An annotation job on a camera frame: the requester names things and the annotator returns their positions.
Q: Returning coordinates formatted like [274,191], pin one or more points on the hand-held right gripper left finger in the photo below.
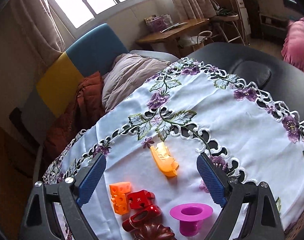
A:
[92,180]

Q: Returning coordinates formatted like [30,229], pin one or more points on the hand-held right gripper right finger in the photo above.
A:
[212,182]

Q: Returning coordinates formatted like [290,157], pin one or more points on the orange cube block toy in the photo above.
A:
[119,196]

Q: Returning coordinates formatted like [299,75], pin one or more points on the magenta hat-shaped toy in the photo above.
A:
[192,213]

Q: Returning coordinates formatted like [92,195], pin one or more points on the red block toy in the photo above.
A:
[139,199]

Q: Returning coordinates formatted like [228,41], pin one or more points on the yellow orange plastic toy piece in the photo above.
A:
[164,162]

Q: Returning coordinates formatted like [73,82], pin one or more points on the dark red plastic toy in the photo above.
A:
[144,216]

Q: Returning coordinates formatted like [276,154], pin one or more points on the brown flower-shaped mold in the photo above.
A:
[154,233]

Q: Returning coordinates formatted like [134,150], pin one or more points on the embroidered white tablecloth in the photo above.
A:
[229,130]

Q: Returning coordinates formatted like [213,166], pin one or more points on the rust brown quilt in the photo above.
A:
[79,110]

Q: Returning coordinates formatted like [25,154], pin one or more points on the grey-beige pillow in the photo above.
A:
[132,72]

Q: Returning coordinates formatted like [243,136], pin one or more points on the grey yellow blue headboard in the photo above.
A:
[92,47]

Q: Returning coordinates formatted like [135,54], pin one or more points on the wooden desk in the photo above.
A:
[167,37]

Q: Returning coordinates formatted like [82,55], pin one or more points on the open magazine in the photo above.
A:
[174,26]

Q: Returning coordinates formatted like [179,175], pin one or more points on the pink cloth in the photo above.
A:
[298,45]

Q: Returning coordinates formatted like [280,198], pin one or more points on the white metal stool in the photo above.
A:
[227,17]

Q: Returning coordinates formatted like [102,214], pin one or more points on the purple box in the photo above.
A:
[158,22]

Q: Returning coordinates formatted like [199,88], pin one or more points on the white low shelf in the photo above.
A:
[269,23]

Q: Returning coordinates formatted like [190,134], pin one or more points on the window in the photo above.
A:
[92,0]

